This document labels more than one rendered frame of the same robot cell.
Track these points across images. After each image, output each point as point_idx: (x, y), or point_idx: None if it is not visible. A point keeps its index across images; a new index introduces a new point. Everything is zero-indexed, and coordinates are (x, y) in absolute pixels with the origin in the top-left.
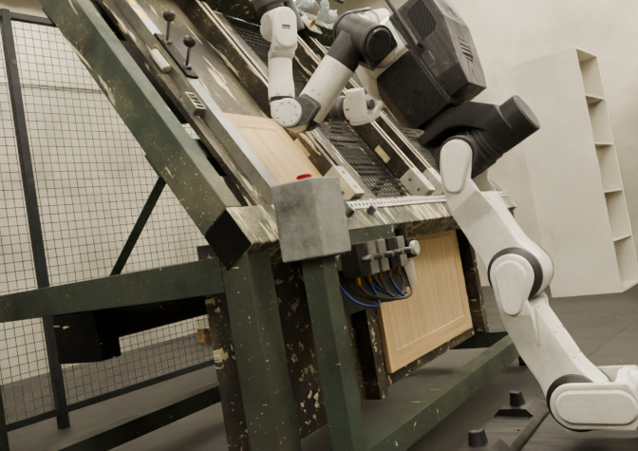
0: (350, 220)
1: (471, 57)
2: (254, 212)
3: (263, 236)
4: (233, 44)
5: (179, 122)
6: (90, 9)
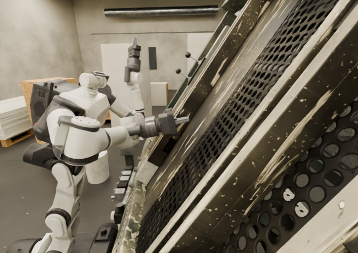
0: (136, 173)
1: (36, 121)
2: (148, 138)
3: (144, 144)
4: (214, 51)
5: (169, 105)
6: (201, 52)
